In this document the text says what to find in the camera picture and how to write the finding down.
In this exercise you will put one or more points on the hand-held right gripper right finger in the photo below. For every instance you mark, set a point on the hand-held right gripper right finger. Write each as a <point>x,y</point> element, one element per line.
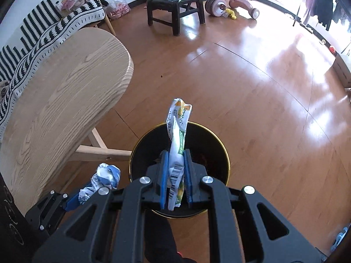
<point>189,175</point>

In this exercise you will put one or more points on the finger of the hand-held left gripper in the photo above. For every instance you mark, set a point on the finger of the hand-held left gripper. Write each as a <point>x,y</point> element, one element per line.
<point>71,203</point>

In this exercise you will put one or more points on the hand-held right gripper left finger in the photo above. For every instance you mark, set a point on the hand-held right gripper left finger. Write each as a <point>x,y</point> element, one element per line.
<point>163,178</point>

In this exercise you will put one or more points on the white green snack wrapper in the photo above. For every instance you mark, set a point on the white green snack wrapper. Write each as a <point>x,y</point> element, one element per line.
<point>177,156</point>

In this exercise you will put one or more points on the black gold-rimmed trash bin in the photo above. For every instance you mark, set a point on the black gold-rimmed trash bin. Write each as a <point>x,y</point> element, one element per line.
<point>204,142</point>

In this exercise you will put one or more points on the blue white wrapper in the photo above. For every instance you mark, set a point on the blue white wrapper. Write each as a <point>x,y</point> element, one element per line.
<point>107,174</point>

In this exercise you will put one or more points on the person's dark-socked foot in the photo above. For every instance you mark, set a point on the person's dark-socked foot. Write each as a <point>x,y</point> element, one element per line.
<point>161,241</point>

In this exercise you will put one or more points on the light wooden table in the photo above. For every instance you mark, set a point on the light wooden table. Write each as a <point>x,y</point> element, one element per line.
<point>68,87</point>

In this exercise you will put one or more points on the blue plastic toy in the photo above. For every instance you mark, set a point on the blue plastic toy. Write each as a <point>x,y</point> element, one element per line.
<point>340,237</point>

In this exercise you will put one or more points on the yellow toy duck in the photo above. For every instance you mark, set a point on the yellow toy duck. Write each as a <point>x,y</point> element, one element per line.
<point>231,13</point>

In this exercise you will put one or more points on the black wooden stool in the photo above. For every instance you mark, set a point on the black wooden stool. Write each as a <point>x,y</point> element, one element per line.
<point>170,2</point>

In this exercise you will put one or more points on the black white striped blanket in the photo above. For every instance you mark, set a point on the black white striped blanket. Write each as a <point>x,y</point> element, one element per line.
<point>33,33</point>

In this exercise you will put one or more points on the white pink plastic bag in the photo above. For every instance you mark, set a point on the white pink plastic bag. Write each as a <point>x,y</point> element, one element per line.
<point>118,7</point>

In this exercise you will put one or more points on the cardboard box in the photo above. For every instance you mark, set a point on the cardboard box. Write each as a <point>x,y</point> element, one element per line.
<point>342,68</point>

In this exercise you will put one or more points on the clothes drying rack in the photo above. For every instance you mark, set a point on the clothes drying rack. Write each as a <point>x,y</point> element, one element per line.
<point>326,2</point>

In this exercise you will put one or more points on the wooden frame sofa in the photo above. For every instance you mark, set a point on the wooden frame sofa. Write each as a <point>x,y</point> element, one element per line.
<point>109,24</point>

